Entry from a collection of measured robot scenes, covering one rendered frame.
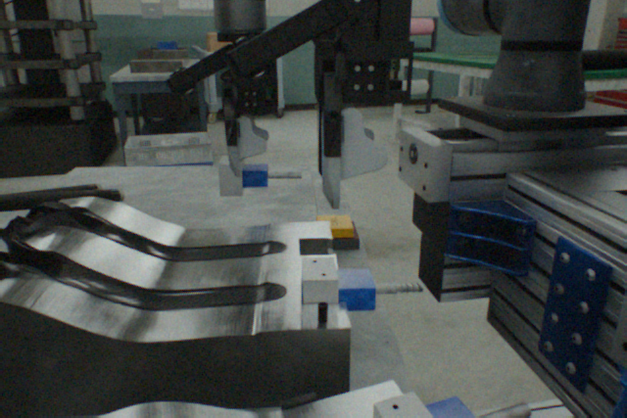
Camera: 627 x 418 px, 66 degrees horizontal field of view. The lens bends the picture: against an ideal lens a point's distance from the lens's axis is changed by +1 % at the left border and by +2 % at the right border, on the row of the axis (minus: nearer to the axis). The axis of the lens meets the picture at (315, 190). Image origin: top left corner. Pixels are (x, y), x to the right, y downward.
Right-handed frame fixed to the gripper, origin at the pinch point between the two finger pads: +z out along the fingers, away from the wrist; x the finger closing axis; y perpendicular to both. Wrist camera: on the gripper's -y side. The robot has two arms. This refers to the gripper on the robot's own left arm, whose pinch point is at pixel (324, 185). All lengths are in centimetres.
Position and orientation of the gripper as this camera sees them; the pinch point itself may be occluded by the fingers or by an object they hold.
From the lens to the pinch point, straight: 47.3
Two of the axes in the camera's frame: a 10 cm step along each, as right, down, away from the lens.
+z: 0.0, 9.5, 3.3
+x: -0.5, -3.3, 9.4
